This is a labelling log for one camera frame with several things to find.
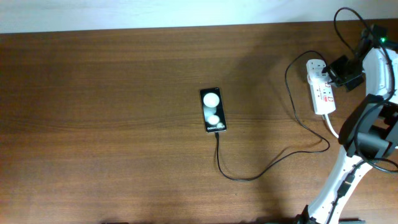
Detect black charger cable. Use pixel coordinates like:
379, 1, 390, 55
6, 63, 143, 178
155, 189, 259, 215
214, 50, 331, 182

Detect white power strip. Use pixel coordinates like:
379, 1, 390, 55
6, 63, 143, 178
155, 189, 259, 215
306, 59, 336, 115

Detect black Galaxy flip phone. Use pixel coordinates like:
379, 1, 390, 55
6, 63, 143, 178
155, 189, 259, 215
200, 88, 227, 133

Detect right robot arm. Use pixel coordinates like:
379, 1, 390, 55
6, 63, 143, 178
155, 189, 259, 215
295, 24, 397, 223

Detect white USB charger plug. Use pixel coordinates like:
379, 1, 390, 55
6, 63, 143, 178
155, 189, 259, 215
307, 69, 330, 85

